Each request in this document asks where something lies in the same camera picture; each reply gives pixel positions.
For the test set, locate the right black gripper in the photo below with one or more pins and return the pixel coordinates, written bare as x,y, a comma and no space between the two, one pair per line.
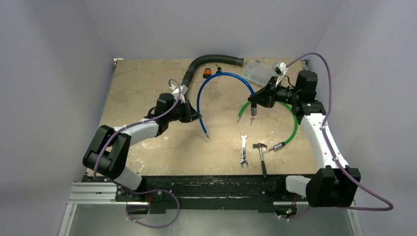
269,96

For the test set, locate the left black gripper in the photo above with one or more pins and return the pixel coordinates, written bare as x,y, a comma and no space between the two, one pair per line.
190,113

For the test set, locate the orange black padlock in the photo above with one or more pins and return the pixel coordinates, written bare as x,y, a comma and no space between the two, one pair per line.
207,73

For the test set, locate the black key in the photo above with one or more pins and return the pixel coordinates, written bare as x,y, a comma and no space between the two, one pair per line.
219,70

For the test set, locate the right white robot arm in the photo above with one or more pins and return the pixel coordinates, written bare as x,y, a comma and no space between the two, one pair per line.
333,183

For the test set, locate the clear plastic organizer box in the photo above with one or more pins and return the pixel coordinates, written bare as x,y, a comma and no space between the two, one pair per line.
257,73

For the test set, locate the silver open-end wrench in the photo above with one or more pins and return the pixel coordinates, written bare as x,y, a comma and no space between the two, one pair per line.
243,150

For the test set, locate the small black hammer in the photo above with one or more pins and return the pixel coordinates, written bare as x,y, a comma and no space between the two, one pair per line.
261,148

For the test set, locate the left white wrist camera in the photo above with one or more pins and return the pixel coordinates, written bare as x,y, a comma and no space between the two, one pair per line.
179,92

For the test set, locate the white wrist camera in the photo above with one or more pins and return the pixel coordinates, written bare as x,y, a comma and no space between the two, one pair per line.
179,92
281,69

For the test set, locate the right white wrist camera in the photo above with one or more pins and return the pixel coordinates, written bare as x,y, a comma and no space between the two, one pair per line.
281,69

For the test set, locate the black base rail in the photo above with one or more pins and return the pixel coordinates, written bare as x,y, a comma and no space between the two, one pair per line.
225,192

